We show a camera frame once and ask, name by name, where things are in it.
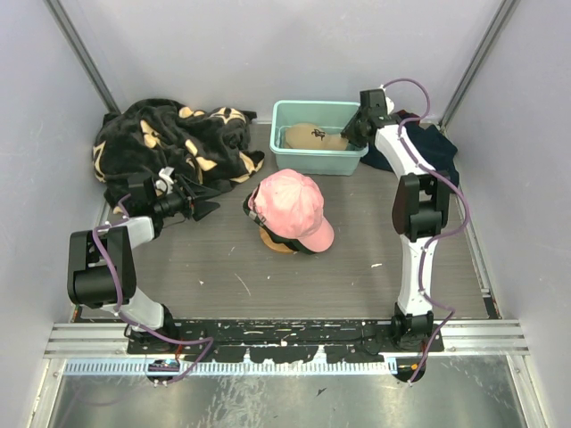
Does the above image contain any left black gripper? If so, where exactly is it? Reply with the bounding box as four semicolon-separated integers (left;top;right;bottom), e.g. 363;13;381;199
153;174;221;221

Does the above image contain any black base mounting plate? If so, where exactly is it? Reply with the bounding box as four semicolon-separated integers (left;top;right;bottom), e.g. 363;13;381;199
124;319;429;364

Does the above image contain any aluminium front rail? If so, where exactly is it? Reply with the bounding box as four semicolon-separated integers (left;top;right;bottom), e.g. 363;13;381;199
44;319;530;358

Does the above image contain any black floral fleece blanket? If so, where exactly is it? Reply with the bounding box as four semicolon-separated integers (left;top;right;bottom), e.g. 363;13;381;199
92;98;265;208

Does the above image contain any pink baseball cap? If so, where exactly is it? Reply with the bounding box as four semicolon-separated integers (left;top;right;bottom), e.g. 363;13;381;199
244;169;335;253

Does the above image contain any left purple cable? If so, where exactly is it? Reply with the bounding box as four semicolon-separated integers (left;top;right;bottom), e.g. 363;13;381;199
93;193;214;385

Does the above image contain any wooden hat stand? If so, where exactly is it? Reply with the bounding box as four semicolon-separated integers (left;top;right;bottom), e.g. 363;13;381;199
260;227;296;254

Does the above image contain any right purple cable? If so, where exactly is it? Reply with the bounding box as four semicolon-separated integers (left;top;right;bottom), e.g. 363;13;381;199
383;78;472;384

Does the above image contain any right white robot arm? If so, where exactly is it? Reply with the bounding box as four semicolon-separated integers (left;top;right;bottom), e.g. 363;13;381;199
342;87;450;351

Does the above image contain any right aluminium corner post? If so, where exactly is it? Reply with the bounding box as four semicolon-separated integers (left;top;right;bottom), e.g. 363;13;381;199
438;0;520;130

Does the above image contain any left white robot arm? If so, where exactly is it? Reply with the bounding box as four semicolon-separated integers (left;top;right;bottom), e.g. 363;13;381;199
67;167;219;353

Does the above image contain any green baseball cap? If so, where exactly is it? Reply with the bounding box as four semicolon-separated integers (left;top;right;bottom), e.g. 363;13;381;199
242;189;322;256

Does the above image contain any left aluminium corner post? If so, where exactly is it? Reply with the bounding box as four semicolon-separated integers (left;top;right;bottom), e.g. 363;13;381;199
44;0;120;112

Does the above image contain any tan baseball cap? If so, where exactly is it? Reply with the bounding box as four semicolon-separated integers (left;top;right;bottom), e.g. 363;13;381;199
283;123;349;151

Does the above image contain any white slotted cable duct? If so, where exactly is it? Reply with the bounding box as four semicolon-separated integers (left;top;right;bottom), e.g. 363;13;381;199
63;358;398;377

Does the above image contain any teal plastic bin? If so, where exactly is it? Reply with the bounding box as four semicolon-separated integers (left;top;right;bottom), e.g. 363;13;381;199
269;100;368;176

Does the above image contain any purple cable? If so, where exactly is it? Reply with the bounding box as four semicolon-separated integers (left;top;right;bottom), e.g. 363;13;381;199
383;78;472;384
93;193;214;385

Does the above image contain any navy blue sweater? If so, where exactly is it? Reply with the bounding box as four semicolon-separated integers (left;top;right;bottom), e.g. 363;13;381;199
359;109;460;186

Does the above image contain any aluminium corner post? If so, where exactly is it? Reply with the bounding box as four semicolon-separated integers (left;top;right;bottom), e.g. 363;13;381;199
438;0;520;130
44;0;120;112

